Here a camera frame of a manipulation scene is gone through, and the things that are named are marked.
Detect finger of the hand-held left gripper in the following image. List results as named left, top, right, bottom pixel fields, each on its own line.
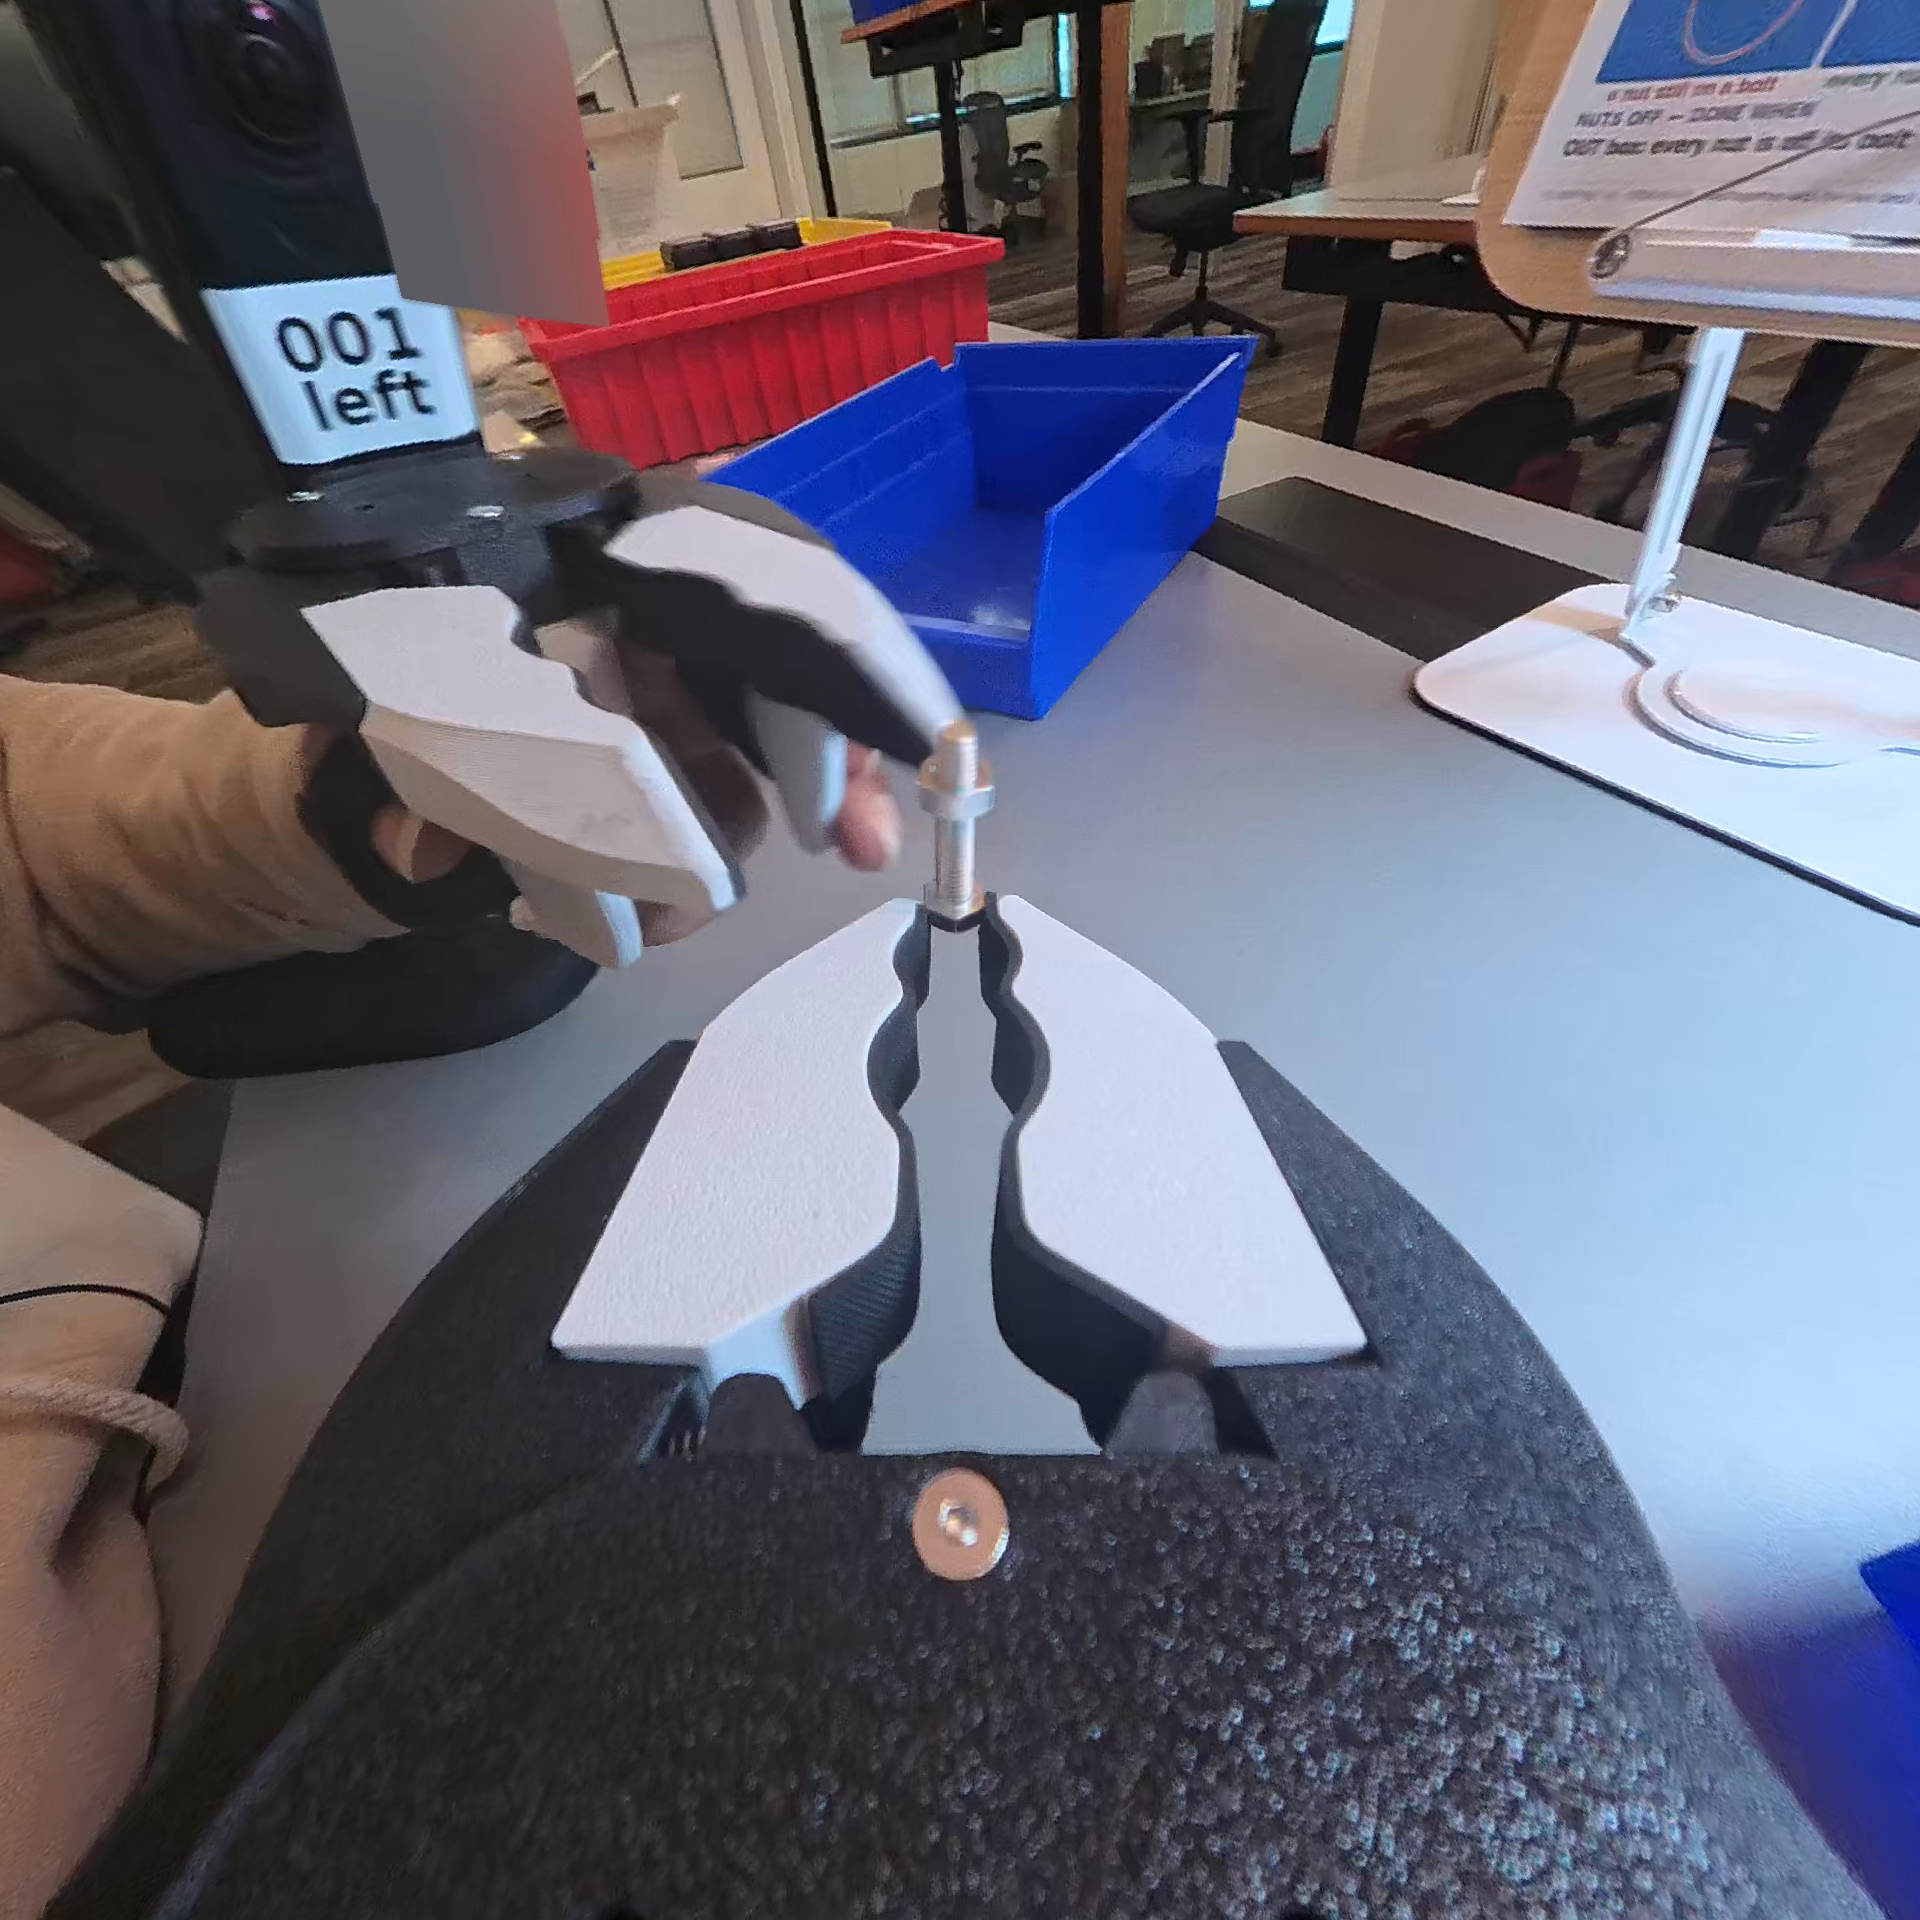
left=599, top=502, right=968, bottom=859
left=300, top=586, right=739, bottom=968

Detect red plastic bin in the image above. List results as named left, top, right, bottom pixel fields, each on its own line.
left=522, top=226, right=1009, bottom=469

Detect blue plastic bin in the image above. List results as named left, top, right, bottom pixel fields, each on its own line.
left=1853, top=1535, right=1920, bottom=1658
left=711, top=333, right=1260, bottom=726

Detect white tablet stand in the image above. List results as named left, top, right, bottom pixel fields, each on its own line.
left=1413, top=323, right=1920, bottom=920

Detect silver threaded bolt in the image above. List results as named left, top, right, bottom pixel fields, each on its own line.
left=923, top=720, right=992, bottom=920

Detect black office chair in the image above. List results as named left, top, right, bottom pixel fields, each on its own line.
left=1134, top=0, right=1332, bottom=347

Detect white instruction sheet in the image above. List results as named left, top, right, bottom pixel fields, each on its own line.
left=1499, top=0, right=1920, bottom=241

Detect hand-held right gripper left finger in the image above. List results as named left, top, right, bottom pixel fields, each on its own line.
left=549, top=893, right=925, bottom=1411

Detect person's beige hoodie torso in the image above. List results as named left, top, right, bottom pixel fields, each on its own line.
left=0, top=1103, right=197, bottom=1920

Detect black chair armrest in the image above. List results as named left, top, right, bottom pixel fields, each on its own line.
left=149, top=909, right=602, bottom=1082

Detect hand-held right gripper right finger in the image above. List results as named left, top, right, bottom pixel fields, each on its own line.
left=989, top=893, right=1373, bottom=1418

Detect small hex nut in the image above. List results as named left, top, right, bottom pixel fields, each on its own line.
left=916, top=726, right=997, bottom=818

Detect beige hoodie drawstring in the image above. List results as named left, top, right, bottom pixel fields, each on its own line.
left=0, top=1373, right=192, bottom=1518

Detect yellow plastic bin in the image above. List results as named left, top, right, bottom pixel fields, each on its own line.
left=593, top=213, right=902, bottom=294

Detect person's left hand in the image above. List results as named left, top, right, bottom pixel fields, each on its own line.
left=821, top=743, right=908, bottom=878

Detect person's left forearm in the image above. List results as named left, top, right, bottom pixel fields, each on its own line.
left=0, top=675, right=392, bottom=1038

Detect black earphone cable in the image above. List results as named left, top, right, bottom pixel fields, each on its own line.
left=0, top=1277, right=175, bottom=1321

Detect wooden standing desk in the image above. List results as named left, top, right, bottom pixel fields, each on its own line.
left=850, top=0, right=1141, bottom=338

